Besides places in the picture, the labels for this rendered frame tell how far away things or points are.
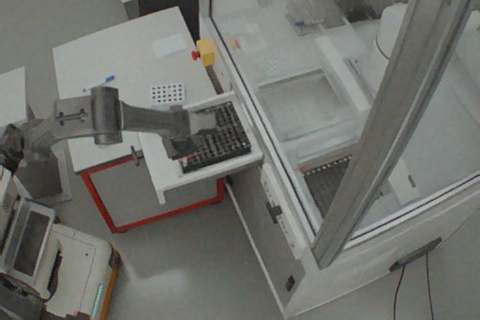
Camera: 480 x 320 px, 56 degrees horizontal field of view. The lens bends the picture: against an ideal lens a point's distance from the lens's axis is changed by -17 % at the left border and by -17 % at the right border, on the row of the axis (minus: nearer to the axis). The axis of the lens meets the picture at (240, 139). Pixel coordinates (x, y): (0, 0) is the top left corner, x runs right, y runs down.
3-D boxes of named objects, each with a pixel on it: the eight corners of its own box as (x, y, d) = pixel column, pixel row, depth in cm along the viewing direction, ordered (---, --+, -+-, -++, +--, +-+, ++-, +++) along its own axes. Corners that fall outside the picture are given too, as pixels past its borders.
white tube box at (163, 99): (151, 111, 186) (149, 105, 183) (150, 92, 190) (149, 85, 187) (185, 107, 187) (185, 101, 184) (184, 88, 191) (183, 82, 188)
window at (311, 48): (317, 239, 139) (424, -29, 56) (210, 17, 179) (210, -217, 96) (319, 238, 139) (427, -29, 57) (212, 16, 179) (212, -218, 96)
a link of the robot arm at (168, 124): (82, 90, 96) (87, 144, 95) (106, 83, 94) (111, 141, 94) (170, 106, 137) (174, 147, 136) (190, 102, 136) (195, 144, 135)
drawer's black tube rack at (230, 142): (183, 177, 165) (182, 168, 159) (166, 131, 173) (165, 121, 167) (250, 156, 169) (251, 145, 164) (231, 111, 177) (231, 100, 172)
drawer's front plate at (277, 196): (295, 260, 154) (301, 249, 144) (260, 180, 167) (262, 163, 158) (301, 257, 154) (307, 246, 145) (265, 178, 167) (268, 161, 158)
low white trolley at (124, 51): (114, 243, 238) (74, 171, 173) (84, 138, 267) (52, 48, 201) (227, 208, 250) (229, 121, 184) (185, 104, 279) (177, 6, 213)
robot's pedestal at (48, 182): (25, 211, 243) (-30, 138, 178) (20, 162, 258) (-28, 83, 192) (72, 200, 248) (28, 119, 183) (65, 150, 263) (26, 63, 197)
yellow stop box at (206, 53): (201, 68, 186) (201, 55, 180) (195, 53, 189) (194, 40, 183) (215, 64, 187) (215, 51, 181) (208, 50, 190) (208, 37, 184)
